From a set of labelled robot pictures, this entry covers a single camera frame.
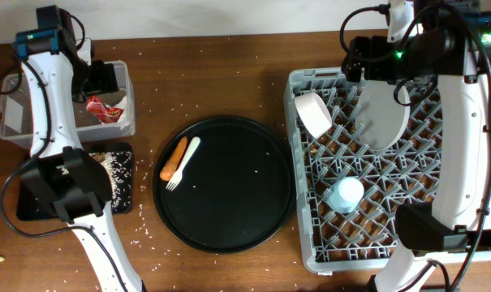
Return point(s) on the pink bowl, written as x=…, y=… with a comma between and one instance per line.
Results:
x=313, y=114

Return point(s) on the white plastic fork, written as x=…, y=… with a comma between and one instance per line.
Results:
x=177, y=176

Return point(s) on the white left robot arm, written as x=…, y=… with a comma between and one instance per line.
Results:
x=66, y=180

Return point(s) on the red snack wrapper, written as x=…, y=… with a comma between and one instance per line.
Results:
x=102, y=111

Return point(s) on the round black tray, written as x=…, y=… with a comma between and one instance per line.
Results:
x=237, y=190

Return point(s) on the orange carrot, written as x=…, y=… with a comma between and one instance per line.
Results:
x=171, y=165

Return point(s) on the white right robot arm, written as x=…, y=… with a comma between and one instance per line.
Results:
x=448, y=42

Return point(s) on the white tissue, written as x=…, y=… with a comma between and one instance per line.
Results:
x=123, y=106

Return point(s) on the black rectangular tray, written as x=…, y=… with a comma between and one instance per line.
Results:
x=27, y=207

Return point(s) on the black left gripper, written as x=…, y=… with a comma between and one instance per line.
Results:
x=107, y=81

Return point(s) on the pile of rice and scraps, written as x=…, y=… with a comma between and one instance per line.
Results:
x=119, y=167

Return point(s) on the brown food scrap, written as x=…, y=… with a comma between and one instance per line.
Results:
x=98, y=156

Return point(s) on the clear plastic bin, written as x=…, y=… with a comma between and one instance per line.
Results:
x=16, y=114

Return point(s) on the light blue plastic cup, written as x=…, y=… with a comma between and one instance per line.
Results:
x=345, y=195

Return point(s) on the white round plate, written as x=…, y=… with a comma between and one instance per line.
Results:
x=382, y=120

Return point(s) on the grey dishwasher rack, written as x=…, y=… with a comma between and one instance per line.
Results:
x=416, y=170

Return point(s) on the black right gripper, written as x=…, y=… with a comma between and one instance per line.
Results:
x=376, y=50

